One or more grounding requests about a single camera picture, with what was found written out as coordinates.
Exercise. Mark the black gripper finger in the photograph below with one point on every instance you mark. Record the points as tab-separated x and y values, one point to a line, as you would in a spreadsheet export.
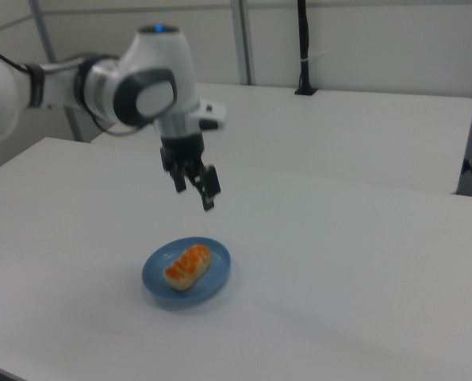
208	186
179	180

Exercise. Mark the grey metal partition post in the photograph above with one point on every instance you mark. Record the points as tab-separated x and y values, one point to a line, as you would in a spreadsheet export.
57	47
244	39

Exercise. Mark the orange glazed bread loaf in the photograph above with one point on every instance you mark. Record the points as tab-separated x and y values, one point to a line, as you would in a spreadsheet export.
186	266

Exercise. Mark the blue round plate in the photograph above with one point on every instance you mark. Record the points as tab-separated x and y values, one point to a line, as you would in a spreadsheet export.
213	285

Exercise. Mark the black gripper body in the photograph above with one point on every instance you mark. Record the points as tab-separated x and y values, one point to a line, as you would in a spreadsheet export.
182	148

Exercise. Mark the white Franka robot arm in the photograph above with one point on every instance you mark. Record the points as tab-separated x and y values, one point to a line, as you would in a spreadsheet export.
160	59

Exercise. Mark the white side table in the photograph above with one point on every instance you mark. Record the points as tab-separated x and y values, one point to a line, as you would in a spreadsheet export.
338	131

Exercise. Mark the black camera stand pole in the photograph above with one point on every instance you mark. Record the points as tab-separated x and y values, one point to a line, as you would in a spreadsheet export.
304	39

